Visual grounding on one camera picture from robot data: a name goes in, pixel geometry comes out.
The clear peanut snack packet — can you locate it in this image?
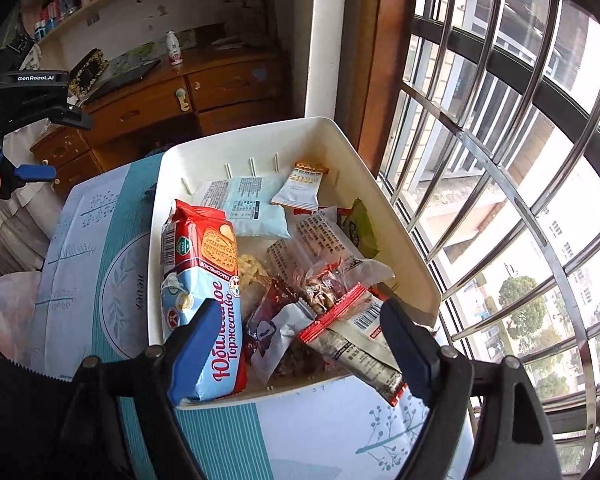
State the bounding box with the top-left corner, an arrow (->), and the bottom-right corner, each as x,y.
236,252 -> 271,301

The blue red biscuit packet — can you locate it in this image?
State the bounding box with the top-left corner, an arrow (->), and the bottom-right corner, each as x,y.
160,199 -> 248,403

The white lace cover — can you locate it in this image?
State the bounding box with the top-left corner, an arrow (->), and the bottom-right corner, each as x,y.
0,125 -> 66,281

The wooden desk with drawers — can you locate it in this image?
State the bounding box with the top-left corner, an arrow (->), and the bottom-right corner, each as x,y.
30,45 -> 291,186

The floral pencil case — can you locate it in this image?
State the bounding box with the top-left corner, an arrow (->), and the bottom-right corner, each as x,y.
67,48 -> 108,98

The dark-haired doll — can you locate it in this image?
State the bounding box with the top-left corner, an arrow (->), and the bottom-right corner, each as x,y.
225,0 -> 271,51

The white gold snack packet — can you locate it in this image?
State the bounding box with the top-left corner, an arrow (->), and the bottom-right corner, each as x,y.
271,161 -> 330,211

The black laptop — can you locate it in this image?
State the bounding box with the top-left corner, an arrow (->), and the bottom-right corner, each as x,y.
82,59 -> 162,106

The clear printed snack packet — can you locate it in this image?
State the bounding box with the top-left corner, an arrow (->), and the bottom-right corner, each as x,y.
266,207 -> 396,301

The clear nut snack packet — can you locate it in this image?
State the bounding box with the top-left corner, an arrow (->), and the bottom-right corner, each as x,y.
292,255 -> 361,313

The metal window grille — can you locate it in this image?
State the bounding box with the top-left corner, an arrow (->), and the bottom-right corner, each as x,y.
380,0 -> 600,476

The pink floral blanket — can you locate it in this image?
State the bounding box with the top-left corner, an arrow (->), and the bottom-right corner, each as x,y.
0,272 -> 41,356

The wooden window frame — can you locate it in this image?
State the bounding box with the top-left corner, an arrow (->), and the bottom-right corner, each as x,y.
352,0 -> 421,176

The white bottle with red label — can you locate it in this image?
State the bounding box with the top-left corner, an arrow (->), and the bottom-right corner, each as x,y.
165,30 -> 183,67

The red-edged barcode snack packet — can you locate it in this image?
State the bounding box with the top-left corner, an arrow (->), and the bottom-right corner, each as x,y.
299,282 -> 408,407

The white plastic bin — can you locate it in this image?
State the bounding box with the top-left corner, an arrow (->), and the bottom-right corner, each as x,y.
147,116 -> 442,411

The white blue snack packet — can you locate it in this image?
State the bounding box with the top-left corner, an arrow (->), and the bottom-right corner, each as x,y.
192,175 -> 292,238

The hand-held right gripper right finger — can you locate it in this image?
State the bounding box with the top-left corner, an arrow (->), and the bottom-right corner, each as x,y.
380,299 -> 563,480

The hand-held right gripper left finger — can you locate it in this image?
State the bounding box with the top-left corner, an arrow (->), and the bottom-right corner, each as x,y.
45,299 -> 226,480

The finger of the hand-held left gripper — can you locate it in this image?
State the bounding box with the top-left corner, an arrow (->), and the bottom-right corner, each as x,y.
0,152 -> 57,200
47,102 -> 94,131

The green snack packet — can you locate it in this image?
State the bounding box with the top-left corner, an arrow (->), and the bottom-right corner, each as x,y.
341,199 -> 380,260

